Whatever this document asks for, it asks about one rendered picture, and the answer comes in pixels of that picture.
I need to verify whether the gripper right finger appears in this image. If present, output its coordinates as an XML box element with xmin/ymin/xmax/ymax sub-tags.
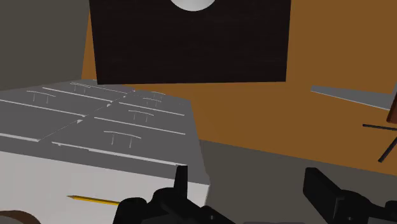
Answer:
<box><xmin>302</xmin><ymin>167</ymin><xmax>397</xmax><ymax>224</ymax></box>

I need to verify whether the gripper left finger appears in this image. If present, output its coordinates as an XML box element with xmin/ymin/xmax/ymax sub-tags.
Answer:
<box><xmin>112</xmin><ymin>165</ymin><xmax>237</xmax><ymax>224</ymax></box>

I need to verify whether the yellow pencil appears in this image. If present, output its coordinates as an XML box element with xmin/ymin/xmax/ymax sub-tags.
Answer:
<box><xmin>67</xmin><ymin>195</ymin><xmax>121</xmax><ymax>206</ymax></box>

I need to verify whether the brown chair with black legs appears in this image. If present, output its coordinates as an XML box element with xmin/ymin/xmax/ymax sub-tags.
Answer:
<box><xmin>362</xmin><ymin>83</ymin><xmax>397</xmax><ymax>164</ymax></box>

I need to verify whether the grey chest of drawers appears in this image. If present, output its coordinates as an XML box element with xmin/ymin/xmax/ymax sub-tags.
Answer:
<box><xmin>0</xmin><ymin>79</ymin><xmax>211</xmax><ymax>224</ymax></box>

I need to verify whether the brown round bowl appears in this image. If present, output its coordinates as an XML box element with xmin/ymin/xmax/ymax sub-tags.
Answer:
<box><xmin>0</xmin><ymin>209</ymin><xmax>42</xmax><ymax>224</ymax></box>

